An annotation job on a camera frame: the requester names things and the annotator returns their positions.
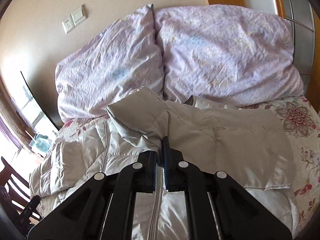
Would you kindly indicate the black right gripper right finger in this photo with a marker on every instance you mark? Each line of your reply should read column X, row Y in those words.
column 217, row 206

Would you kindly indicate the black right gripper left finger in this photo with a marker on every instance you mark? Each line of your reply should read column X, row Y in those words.
column 103, row 207

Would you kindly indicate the white puffer down jacket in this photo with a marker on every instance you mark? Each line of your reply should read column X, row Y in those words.
column 155, row 169

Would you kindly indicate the dark wooden chair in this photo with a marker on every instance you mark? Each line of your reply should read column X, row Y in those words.
column 18, row 206

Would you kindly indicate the floral cream bedspread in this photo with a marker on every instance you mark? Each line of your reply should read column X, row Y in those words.
column 297, row 134

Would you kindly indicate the right lilac floral pillow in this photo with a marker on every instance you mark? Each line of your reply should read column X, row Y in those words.
column 226, row 53

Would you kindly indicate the lilac floral pillow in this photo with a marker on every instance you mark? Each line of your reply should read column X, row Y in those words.
column 122, row 58
column 226, row 53

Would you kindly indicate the left lilac floral pillow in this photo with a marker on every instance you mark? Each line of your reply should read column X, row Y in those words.
column 122, row 58

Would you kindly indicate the white wall power socket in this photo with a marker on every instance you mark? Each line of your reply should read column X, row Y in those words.
column 68, row 24

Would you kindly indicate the white wall light switch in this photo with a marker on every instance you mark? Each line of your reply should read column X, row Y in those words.
column 79, row 15

